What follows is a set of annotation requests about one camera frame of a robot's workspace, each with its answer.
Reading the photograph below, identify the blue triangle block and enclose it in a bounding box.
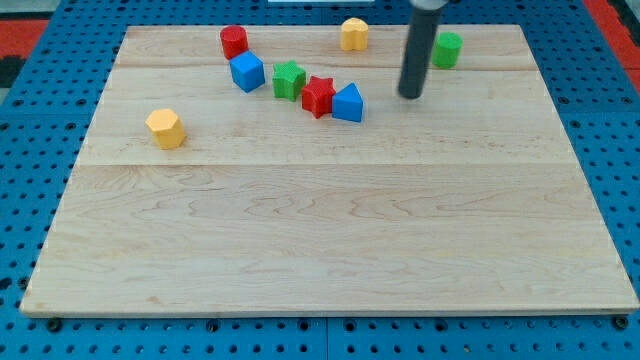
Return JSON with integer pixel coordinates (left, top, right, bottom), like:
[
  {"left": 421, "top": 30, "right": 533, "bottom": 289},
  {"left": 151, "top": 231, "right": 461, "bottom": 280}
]
[{"left": 332, "top": 83, "right": 364, "bottom": 123}]

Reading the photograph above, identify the yellow hexagon block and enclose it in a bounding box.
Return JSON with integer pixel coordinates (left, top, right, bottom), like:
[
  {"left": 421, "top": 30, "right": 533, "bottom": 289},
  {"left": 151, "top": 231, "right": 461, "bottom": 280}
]
[{"left": 145, "top": 108, "right": 186, "bottom": 150}]

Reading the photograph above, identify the light wooden board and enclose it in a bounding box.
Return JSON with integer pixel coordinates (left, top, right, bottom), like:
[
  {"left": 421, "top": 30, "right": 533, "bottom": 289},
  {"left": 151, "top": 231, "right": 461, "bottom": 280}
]
[{"left": 21, "top": 25, "right": 639, "bottom": 318}]

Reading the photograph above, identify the red star block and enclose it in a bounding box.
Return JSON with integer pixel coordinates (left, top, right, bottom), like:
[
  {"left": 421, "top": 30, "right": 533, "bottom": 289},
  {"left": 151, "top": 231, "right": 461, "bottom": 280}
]
[{"left": 301, "top": 76, "right": 336, "bottom": 119}]

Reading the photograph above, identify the green star block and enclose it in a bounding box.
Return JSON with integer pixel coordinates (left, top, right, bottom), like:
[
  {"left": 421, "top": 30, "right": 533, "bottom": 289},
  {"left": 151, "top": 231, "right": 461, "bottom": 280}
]
[{"left": 272, "top": 60, "right": 306, "bottom": 102}]

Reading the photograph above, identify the blue cube block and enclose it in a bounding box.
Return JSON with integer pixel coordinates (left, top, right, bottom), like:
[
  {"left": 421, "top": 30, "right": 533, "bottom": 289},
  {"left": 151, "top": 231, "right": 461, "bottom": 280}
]
[{"left": 229, "top": 51, "right": 266, "bottom": 93}]

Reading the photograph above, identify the yellow heart block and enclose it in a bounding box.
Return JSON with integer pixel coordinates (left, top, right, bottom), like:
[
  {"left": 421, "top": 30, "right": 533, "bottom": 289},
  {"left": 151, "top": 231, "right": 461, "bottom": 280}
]
[{"left": 340, "top": 17, "right": 369, "bottom": 51}]

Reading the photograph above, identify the red cylinder block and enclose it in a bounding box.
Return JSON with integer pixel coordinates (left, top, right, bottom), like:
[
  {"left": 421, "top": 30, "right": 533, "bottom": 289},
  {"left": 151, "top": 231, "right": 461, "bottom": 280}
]
[{"left": 219, "top": 25, "right": 249, "bottom": 60}]

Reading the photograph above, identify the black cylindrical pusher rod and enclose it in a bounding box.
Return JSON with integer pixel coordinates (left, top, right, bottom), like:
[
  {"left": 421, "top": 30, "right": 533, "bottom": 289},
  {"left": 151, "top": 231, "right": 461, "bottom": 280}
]
[{"left": 398, "top": 0, "right": 448, "bottom": 100}]

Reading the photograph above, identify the green cylinder block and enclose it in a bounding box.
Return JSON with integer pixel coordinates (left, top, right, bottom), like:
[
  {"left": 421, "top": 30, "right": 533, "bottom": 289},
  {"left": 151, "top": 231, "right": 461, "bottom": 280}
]
[{"left": 432, "top": 32, "right": 463, "bottom": 69}]

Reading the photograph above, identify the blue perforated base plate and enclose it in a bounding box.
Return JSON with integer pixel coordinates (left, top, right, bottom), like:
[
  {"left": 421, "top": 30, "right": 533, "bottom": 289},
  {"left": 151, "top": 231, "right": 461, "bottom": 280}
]
[{"left": 1, "top": 0, "right": 639, "bottom": 359}]

